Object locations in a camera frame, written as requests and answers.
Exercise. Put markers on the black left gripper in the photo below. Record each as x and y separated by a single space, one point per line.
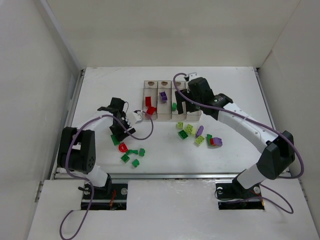
119 130

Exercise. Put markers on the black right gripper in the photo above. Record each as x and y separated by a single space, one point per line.
186 99

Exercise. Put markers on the red arch lego brick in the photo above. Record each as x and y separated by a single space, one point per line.
123 147

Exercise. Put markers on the green arch lego piece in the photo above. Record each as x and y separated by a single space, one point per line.
131 151

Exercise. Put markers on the green square lego plate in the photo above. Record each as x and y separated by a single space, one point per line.
125 158

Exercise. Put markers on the green small lego brick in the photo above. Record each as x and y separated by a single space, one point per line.
142 152

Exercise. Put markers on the red large lego brick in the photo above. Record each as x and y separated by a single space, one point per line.
151 110

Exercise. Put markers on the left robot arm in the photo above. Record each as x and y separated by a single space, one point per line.
77 147

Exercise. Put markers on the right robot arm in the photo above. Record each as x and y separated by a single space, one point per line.
277 149

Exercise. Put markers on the lime lego brick left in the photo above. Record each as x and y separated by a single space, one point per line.
180 125

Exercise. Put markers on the lime lego brick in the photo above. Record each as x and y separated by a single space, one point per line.
190 129
180 125
199 140

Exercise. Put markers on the lime lego brick centre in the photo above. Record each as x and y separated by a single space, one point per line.
190 129

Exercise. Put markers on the purple slanted lego piece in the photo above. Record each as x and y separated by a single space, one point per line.
199 131

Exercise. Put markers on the lime lego brick lower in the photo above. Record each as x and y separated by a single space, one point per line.
199 140

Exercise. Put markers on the purple lego brick right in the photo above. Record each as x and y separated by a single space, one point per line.
218 141

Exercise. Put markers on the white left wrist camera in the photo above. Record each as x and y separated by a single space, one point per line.
134 117

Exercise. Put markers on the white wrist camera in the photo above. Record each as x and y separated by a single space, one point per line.
134 117
191 76

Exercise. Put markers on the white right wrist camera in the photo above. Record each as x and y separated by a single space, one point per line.
191 76

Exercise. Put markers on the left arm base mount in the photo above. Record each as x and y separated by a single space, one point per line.
114 199

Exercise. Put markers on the aluminium table edge rail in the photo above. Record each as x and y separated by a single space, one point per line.
73 86

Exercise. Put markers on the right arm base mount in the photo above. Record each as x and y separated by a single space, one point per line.
232 196

